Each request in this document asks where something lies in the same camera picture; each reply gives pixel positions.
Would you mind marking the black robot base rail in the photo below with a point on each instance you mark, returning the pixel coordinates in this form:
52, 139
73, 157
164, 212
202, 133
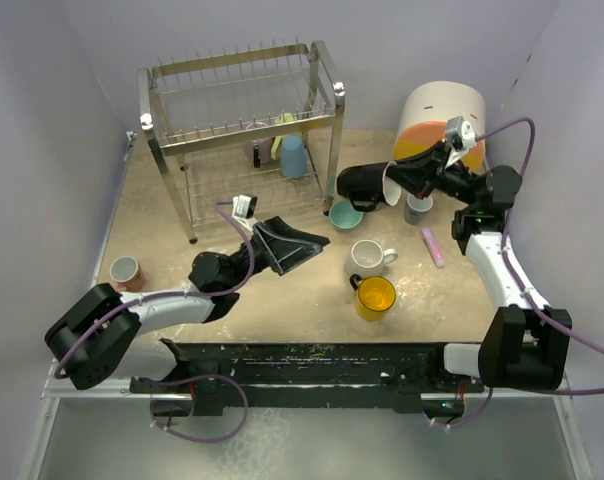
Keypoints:
405, 378

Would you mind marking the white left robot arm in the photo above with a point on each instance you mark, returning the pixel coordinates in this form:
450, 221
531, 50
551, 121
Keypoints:
92, 340

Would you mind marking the steel two-tier dish rack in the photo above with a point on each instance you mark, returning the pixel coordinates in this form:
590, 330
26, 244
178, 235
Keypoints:
197, 114

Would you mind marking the blue cup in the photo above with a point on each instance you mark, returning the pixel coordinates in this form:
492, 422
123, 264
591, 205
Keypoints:
293, 163

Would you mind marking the pink marker pen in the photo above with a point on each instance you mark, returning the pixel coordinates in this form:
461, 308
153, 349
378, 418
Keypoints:
433, 247

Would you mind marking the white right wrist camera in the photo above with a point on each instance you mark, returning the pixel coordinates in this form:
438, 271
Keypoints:
460, 137

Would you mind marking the yellow mug black handle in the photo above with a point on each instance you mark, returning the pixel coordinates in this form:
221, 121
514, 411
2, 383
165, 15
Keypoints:
375, 296

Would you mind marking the round cream drawer cabinet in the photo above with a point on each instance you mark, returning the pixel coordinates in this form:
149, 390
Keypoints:
427, 110

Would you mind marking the teal cup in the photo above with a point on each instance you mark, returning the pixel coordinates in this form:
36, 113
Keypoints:
343, 216

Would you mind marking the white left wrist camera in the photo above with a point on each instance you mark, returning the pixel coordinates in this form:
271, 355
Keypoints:
244, 206

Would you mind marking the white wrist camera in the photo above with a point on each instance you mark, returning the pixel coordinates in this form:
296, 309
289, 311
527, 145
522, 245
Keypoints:
244, 206
460, 137

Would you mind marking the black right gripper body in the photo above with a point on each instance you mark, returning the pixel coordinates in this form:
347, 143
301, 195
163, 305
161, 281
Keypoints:
458, 182

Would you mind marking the grey mug near cabinet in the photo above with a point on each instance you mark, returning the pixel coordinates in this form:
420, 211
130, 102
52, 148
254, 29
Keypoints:
416, 209

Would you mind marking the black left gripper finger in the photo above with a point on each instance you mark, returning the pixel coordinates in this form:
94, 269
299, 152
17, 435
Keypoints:
285, 250
292, 227

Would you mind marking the light green mug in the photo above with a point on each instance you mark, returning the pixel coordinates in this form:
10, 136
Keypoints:
282, 118

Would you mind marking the black mug cream inside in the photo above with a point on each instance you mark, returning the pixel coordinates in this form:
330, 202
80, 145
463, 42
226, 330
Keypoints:
367, 186

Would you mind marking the lilac mug black handle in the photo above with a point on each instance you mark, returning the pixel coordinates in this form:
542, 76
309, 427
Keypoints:
258, 151

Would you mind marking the terracotta mug white inside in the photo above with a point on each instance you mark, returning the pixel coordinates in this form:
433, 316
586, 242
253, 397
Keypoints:
126, 273

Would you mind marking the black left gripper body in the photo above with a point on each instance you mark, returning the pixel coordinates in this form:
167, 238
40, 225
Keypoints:
261, 257

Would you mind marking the aluminium frame rail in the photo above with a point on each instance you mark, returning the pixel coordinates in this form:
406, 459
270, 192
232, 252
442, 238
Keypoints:
64, 389

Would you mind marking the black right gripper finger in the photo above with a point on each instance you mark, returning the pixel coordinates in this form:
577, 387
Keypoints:
414, 179
437, 154

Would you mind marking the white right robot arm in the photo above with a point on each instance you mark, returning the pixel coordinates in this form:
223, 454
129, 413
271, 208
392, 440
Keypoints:
526, 344

